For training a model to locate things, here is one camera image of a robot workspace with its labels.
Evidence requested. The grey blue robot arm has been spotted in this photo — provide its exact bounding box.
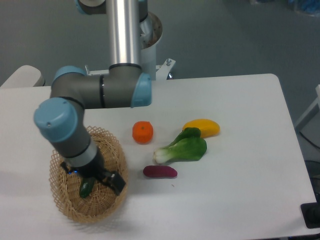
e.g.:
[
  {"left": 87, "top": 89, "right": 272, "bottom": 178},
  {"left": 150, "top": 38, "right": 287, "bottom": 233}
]
[{"left": 33, "top": 0, "right": 152, "bottom": 195}]

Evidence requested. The orange tangerine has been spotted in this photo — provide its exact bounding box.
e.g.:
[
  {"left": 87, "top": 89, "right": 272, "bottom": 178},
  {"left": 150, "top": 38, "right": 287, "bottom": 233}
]
[{"left": 132, "top": 121, "right": 154, "bottom": 145}]

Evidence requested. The woven wicker basket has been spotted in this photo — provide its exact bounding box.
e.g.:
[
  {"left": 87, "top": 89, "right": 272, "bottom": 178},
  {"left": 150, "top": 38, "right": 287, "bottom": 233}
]
[{"left": 49, "top": 126, "right": 129, "bottom": 223}]

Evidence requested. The purple sweet potato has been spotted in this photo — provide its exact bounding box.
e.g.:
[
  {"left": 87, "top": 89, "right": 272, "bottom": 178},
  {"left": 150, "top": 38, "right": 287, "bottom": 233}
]
[{"left": 142, "top": 165, "right": 178, "bottom": 178}]

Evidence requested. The beige chair seat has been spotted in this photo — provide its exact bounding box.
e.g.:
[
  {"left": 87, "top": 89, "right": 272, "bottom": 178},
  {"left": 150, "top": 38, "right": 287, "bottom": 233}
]
[{"left": 0, "top": 65, "right": 46, "bottom": 89}]

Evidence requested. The black cable on floor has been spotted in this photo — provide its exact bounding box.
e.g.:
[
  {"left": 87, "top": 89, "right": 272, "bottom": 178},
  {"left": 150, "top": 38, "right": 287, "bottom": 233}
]
[{"left": 298, "top": 129, "right": 320, "bottom": 149}]

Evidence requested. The black device at edge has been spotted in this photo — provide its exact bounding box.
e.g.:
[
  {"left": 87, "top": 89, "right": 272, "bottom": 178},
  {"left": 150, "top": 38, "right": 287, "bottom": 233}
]
[{"left": 300, "top": 202, "right": 320, "bottom": 229}]

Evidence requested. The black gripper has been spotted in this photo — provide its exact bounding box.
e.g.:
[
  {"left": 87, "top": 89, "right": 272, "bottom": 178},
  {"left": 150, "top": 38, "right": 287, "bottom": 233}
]
[{"left": 60, "top": 146, "right": 126, "bottom": 196}]

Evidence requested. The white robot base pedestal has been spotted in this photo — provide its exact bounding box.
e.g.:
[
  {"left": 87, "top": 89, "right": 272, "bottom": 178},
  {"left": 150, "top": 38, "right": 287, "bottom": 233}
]
[{"left": 84, "top": 11, "right": 176, "bottom": 81}]

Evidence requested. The yellow mango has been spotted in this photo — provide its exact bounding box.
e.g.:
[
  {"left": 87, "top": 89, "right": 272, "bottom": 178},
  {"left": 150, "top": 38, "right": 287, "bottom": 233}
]
[{"left": 182, "top": 118, "right": 221, "bottom": 138}]

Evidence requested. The green cucumber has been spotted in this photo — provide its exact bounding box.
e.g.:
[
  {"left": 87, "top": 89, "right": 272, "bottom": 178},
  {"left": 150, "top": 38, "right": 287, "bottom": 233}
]
[{"left": 79, "top": 177, "right": 96, "bottom": 199}]

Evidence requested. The green bok choy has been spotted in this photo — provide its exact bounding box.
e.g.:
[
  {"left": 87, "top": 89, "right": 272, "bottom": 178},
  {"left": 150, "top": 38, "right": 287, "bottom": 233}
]
[{"left": 153, "top": 127, "right": 207, "bottom": 165}]

